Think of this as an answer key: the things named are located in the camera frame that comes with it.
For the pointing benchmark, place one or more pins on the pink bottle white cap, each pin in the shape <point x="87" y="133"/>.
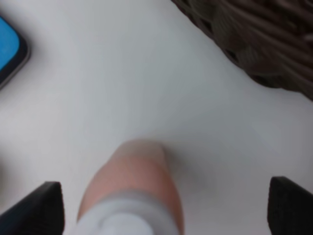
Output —
<point x="133" y="193"/>

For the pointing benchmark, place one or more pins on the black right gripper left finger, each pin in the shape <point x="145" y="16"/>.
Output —
<point x="39" y="213"/>

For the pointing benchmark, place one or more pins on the blue whiteboard eraser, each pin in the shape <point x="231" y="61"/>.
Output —
<point x="14" y="51"/>

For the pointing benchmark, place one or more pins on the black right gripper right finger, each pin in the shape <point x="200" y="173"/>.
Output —
<point x="290" y="208"/>

